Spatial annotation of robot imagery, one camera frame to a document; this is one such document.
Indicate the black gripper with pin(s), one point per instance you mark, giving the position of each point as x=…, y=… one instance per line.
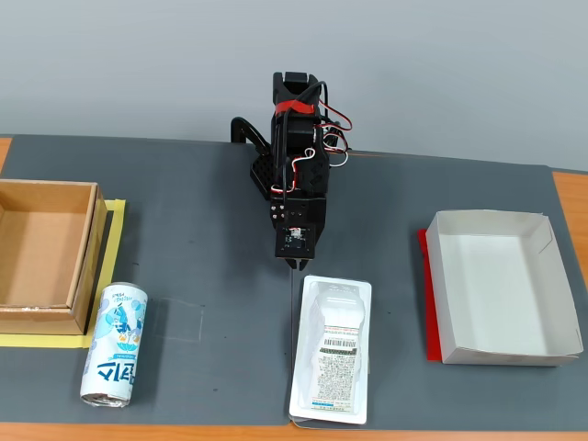
x=277, y=211

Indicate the white packaged sandwich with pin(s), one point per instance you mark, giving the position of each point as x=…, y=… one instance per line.
x=331, y=349

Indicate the black perforated arm base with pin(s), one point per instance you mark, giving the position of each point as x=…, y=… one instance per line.
x=260, y=177

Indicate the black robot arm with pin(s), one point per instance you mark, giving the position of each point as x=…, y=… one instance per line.
x=298, y=133

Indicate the gray paper box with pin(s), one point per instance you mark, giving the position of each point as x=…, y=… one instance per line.
x=496, y=289

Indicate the brown cardboard box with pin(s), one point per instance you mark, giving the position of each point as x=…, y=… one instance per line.
x=41, y=252

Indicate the dark gray table mat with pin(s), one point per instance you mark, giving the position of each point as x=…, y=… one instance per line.
x=395, y=321
x=206, y=257

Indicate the red paper sheet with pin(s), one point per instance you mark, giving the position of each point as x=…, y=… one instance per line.
x=431, y=321

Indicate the red tape strip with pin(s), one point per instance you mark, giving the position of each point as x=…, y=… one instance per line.
x=296, y=106

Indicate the white blue drink can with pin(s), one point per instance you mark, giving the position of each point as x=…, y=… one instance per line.
x=115, y=344

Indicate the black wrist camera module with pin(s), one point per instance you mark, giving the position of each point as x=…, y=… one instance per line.
x=296, y=240

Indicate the yellow tape frame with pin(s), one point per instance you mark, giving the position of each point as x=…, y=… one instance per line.
x=116, y=216

